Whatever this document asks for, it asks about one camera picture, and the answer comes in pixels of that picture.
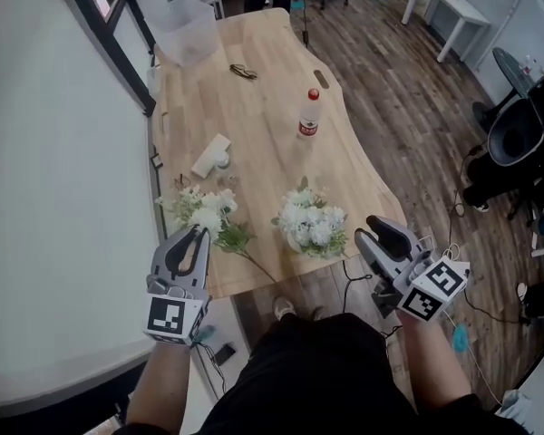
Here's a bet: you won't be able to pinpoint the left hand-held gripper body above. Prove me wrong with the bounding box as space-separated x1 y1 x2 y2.
142 275 212 346

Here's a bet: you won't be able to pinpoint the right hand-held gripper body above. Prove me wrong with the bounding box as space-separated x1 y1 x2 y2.
371 237 471 325

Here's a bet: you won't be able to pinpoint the white flowers bunch long stem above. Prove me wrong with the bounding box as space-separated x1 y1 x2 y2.
155 185 278 285

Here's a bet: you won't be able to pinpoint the white flowers bunch short stems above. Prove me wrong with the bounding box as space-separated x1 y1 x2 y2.
270 176 350 260

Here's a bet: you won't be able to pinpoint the person's right forearm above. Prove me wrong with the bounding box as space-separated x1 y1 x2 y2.
396 311 487 421

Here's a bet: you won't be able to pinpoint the person's left forearm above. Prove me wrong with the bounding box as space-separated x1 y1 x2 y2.
125 338 197 435

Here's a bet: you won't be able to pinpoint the black smartphone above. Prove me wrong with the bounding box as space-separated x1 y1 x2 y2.
212 342 238 366

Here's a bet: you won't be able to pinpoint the person's left shoe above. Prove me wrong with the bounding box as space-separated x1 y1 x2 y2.
273 295 296 322

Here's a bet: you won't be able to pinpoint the clear plastic bottle red cap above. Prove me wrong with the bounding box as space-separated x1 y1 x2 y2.
296 87 323 141

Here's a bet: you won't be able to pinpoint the person's black shorts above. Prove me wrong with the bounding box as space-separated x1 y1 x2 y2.
198 312 419 435

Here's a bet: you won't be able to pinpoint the grey shell chair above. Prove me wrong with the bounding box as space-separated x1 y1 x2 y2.
486 96 544 168

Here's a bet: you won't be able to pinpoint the round dark glass table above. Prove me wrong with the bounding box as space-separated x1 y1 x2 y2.
491 46 534 104

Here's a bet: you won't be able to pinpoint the clear plastic storage bin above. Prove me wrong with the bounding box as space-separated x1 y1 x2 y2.
152 0 221 68

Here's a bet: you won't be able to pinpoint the white desk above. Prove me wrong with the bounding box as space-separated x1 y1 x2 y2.
400 0 492 63

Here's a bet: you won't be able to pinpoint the black stand pole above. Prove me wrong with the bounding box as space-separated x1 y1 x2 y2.
298 0 312 47

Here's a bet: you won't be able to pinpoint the small white side table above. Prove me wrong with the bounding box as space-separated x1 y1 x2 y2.
193 0 227 20

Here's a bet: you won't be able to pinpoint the black floor cable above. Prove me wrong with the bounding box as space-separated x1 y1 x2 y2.
341 257 374 317

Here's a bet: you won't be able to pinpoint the teal cable tag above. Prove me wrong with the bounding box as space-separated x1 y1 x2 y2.
452 325 471 353

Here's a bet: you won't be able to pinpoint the white cable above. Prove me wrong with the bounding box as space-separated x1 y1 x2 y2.
442 309 505 410

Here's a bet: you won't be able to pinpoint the black frame eyeglasses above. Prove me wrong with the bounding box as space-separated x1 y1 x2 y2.
228 63 259 82

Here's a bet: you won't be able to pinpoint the black window frame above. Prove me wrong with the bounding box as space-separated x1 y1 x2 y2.
60 0 158 118

